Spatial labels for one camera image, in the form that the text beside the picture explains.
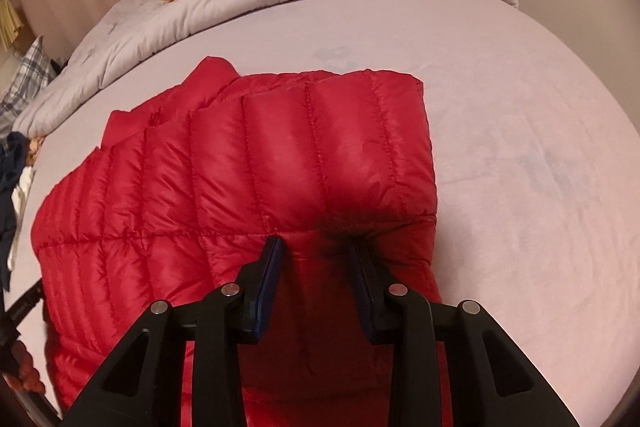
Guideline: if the plaid pillow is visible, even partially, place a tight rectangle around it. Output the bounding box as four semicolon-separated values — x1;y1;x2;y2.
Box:
1;36;58;139

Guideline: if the red puffer jacket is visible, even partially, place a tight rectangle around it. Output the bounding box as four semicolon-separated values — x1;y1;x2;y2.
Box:
32;57;439;426

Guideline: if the dark navy garment right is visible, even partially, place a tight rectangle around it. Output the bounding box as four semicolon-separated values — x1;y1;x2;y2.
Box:
0;132;29;291

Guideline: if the lilac duvet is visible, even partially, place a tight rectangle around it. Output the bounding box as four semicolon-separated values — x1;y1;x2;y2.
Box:
9;0;518;138

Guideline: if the white garment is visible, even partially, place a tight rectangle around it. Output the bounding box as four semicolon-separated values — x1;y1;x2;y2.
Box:
6;166;35;273

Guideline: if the pink bed sheet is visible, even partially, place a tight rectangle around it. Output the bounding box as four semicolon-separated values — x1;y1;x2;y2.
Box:
24;0;639;426

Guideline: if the beige hanging cloth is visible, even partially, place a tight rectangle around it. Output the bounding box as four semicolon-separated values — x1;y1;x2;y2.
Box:
0;0;24;50

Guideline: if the left human hand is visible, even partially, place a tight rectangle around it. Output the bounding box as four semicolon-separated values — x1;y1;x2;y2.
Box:
2;340;46;395

